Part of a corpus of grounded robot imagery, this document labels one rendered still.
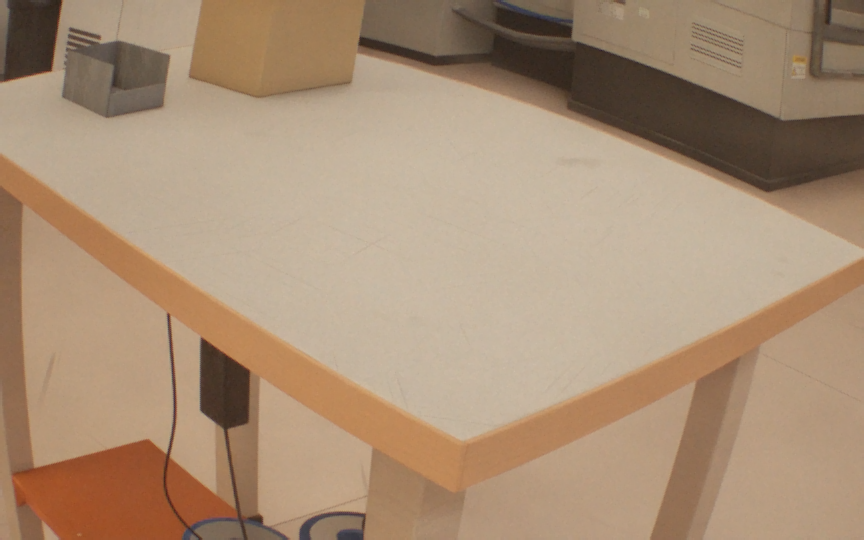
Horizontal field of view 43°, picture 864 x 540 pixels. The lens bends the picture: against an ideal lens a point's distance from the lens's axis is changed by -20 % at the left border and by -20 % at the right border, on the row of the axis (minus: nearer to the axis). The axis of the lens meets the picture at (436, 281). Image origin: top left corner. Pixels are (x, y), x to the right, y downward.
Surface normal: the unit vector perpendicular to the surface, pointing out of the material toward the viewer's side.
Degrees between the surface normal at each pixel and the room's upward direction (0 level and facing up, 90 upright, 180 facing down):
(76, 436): 0
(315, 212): 0
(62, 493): 0
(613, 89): 90
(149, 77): 90
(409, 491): 90
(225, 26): 90
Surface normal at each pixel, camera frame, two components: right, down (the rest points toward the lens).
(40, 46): 0.39, 0.44
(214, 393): -0.69, 0.18
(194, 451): 0.12, -0.93
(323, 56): 0.73, 0.33
